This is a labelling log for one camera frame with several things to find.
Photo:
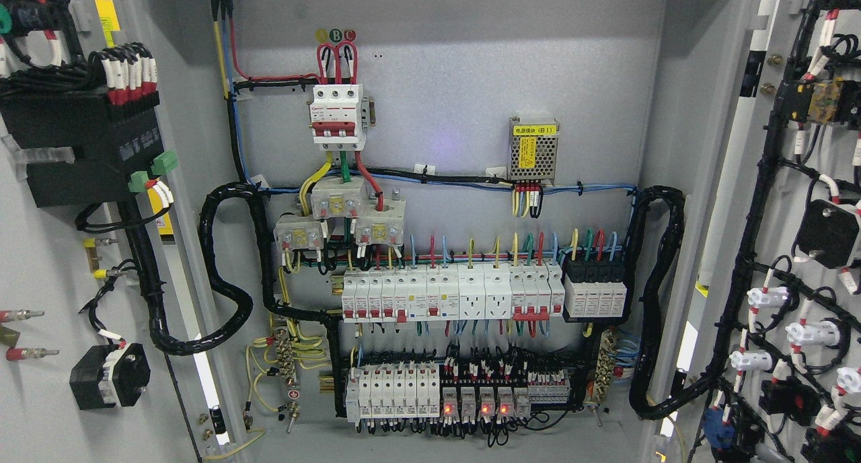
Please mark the metal mesh power supply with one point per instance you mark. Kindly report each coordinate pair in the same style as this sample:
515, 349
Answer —
533, 145

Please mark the brass ground terminal bar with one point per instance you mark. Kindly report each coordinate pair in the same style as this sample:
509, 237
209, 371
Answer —
287, 371

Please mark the black surge protector block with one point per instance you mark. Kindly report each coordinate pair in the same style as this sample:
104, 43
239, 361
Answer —
595, 291

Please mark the grey cabinet door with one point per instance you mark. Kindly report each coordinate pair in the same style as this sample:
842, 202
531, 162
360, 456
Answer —
189, 409
750, 291

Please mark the lower row relays and breakers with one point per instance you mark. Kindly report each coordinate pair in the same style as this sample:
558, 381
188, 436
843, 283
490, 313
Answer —
451, 393

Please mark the black meter rear housing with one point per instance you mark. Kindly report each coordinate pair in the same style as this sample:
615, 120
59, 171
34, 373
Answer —
78, 147

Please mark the black selector switch rear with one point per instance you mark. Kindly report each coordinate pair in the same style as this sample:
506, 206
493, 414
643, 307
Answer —
106, 377

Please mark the red white main breaker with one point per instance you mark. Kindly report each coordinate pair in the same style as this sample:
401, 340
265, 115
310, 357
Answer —
340, 117

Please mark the upper row circuit breakers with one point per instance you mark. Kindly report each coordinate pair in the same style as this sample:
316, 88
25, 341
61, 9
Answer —
456, 292

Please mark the three current transformers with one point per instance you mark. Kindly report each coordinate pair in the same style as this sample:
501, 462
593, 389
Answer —
337, 203

